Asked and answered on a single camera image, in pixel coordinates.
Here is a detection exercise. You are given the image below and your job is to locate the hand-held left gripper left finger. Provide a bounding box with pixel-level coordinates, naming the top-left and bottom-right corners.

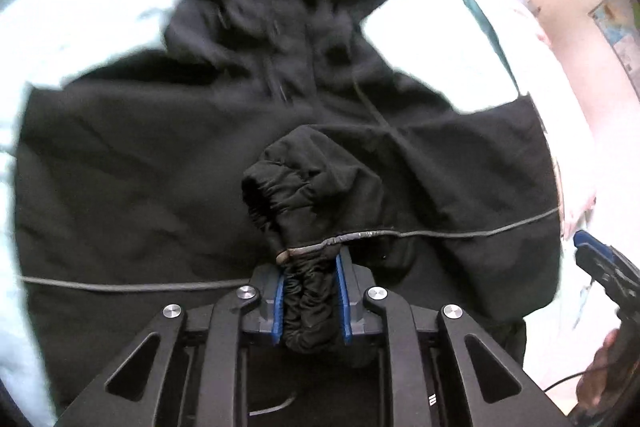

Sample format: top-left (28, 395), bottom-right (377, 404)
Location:
top-left (54, 265), bottom-right (287, 427)

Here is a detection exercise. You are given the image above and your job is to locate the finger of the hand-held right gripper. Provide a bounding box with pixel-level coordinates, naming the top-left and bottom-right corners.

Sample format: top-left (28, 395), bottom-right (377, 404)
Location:
top-left (573, 230), bottom-right (640, 306)

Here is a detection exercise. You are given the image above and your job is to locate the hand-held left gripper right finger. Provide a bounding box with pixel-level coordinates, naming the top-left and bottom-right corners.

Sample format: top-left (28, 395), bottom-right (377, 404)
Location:
top-left (334, 249), bottom-right (573, 427)

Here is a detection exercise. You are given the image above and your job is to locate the black hooded jacket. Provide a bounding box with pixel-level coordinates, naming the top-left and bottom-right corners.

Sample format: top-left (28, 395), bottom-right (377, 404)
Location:
top-left (14, 0), bottom-right (565, 414)

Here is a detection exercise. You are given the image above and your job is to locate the person's right hand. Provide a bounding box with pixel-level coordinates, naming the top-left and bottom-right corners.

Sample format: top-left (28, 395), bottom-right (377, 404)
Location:
top-left (575, 328), bottom-right (625, 409)

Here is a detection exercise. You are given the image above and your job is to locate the pale bed sheet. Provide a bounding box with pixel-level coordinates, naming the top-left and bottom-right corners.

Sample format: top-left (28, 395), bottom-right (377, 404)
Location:
top-left (0, 0), bottom-right (597, 427)

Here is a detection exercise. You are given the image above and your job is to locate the black cable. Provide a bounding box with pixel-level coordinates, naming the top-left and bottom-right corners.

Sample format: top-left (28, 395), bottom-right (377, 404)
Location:
top-left (542, 369), bottom-right (590, 394)

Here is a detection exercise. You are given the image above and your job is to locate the wall poster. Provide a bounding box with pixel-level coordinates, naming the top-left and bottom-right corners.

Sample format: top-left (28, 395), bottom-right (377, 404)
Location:
top-left (589, 0), bottom-right (640, 80)

